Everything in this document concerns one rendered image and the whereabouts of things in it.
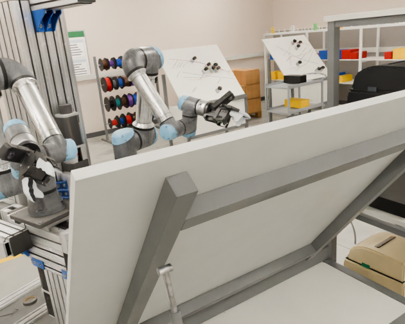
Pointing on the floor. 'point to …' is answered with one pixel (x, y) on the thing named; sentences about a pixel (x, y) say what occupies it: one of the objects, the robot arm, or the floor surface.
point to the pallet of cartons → (250, 89)
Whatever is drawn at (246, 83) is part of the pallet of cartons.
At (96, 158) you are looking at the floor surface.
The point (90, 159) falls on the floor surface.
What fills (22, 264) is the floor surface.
